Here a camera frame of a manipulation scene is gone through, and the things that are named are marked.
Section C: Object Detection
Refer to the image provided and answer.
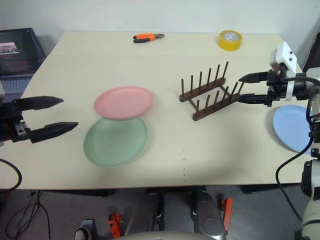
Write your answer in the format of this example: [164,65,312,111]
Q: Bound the orange black clamp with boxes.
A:
[107,212,125,239]
[220,197,235,231]

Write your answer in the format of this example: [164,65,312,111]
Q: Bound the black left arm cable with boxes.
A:
[0,157,23,192]

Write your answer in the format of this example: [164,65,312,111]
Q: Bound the green plate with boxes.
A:
[83,116,149,169]

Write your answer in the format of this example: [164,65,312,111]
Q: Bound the orange black pliers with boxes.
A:
[132,32,166,44]

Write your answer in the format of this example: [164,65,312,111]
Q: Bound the wooden dish rack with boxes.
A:
[179,61,245,122]

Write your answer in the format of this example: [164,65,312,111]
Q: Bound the grey rounded shell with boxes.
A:
[190,190,226,237]

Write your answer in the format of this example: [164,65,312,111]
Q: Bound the pink plate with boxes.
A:
[93,86,155,121]

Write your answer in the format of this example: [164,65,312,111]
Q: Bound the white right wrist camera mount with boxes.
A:
[269,41,298,102]

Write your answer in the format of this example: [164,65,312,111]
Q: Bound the dark monitor panel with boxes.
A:
[301,31,320,74]

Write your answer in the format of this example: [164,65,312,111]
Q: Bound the dark rounded foot shape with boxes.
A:
[73,218,96,240]

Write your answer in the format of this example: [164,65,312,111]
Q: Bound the blue plate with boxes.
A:
[271,104,314,154]

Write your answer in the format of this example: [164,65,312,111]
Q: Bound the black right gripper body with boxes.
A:
[265,62,289,108]

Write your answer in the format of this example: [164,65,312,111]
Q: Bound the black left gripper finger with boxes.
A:
[29,121,79,144]
[12,95,64,112]

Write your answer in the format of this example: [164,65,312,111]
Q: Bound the yellow tape roll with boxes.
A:
[217,29,243,52]

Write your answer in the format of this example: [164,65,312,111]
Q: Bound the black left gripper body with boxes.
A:
[0,99,33,144]

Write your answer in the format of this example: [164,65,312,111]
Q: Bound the thin black floor cable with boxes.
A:
[29,189,52,240]

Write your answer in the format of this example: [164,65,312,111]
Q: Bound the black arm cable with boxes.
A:
[275,76,319,224]
[0,157,23,192]

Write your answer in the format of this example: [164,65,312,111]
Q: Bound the open laptop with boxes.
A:
[0,27,47,97]

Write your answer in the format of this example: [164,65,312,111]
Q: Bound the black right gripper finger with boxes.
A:
[238,71,270,84]
[233,93,270,106]

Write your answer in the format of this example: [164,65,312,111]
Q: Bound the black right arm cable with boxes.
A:
[275,76,319,224]

